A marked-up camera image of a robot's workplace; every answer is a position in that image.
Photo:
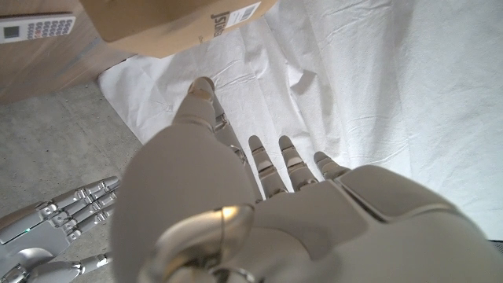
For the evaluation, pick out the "brown cardboard packing box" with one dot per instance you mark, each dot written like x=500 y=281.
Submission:
x=157 y=23

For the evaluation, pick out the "white mini calculator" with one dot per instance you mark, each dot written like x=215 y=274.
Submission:
x=39 y=28

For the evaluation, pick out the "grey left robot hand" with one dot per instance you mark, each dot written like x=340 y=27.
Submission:
x=314 y=236

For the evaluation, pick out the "white curtain backdrop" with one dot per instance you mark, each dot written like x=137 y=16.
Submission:
x=393 y=98

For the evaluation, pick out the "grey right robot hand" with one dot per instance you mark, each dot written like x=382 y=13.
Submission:
x=35 y=232

